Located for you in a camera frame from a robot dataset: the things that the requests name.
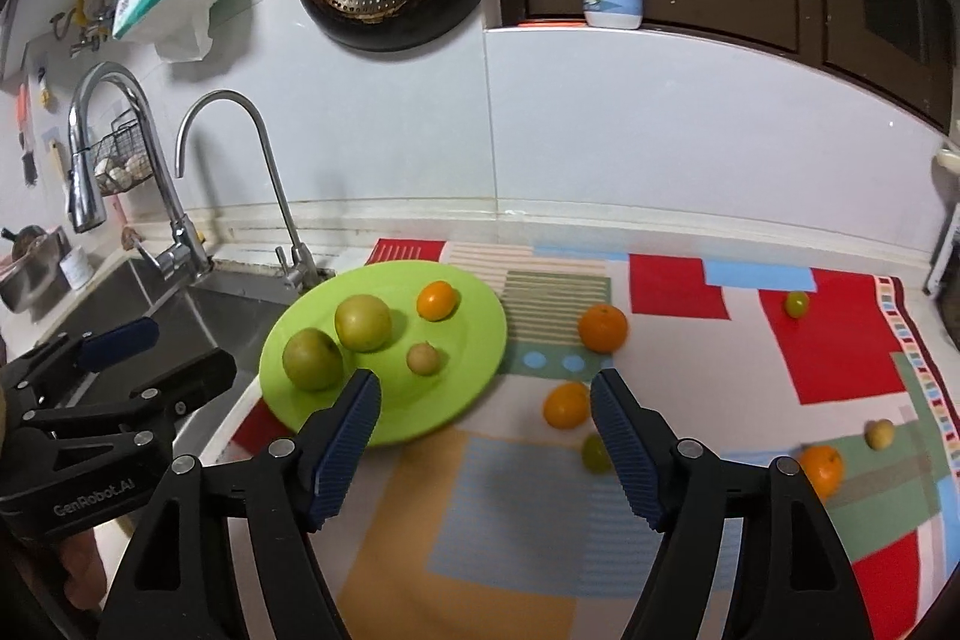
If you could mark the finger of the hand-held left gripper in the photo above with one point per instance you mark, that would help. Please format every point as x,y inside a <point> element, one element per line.
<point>187,377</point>
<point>120,340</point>

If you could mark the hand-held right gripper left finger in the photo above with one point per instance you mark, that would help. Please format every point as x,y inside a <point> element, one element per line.
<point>346,452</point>

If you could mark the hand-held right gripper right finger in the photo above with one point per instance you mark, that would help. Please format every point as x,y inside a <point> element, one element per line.
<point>626,452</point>

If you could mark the small green tangerine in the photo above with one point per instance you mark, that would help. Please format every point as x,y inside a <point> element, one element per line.
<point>595,452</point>
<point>796,304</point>

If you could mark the large orange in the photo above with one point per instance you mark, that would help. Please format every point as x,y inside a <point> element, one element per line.
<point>602,327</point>

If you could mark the green plastic plate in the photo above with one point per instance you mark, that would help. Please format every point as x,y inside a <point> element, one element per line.
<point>465,340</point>

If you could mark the person's left hand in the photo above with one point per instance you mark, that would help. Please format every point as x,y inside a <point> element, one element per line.
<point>79,561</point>

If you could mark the stainless steel sink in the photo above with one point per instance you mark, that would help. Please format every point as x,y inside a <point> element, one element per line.
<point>225,325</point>

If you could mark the white cup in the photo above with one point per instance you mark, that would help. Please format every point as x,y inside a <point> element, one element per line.
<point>75,271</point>

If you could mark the green apple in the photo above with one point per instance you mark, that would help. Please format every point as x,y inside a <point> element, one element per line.
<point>363,323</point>
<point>312,359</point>

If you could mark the steel pot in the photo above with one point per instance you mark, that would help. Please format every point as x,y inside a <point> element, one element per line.
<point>30,272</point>

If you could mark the small tan pear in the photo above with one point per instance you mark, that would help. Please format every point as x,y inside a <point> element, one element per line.
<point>879,435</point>
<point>423,358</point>

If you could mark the colourful patchwork mat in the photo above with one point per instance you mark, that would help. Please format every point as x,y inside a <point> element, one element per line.
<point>525,535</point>

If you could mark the chrome pull-down faucet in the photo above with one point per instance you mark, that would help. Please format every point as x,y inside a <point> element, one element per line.
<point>174,220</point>

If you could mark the slim gooseneck faucet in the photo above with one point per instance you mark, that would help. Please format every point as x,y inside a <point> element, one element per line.
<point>300,272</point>

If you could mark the small yellowish orange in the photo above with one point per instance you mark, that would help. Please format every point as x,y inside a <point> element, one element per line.
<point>437,300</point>

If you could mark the white appliance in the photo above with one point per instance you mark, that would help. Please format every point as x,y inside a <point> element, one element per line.
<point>946,220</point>

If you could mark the brass wall hooks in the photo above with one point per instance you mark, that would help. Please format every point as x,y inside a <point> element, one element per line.
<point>80,1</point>

